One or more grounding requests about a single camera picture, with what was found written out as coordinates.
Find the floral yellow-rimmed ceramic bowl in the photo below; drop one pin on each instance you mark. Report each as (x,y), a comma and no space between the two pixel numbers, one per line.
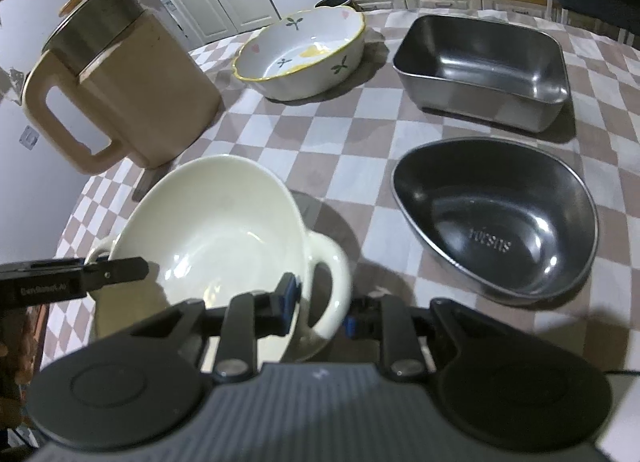
(304,54)

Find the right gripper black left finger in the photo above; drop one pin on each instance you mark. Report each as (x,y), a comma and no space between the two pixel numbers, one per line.
(248,318)

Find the beige pitcher with steel lid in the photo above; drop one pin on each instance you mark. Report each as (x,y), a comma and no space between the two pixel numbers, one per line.
(119,65)

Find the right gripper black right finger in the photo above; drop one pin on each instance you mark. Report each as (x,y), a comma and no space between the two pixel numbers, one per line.
(398,329)

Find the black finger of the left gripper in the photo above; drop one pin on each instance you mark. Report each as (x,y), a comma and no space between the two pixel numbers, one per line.
(32,283)

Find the rectangular stainless steel tray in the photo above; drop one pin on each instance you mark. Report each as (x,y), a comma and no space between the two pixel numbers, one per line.
(483,69)

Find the cream two-handled ceramic bowl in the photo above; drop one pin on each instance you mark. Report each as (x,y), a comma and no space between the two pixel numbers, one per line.
(218,227)

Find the brown white checkered tablecloth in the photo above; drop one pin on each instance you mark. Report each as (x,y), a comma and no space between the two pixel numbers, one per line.
(336,155)

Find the dark grey trash bin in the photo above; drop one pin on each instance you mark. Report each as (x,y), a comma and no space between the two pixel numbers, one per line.
(333,3)

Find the oval stainless steel dish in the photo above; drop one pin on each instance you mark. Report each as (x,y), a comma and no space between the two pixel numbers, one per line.
(517,224)

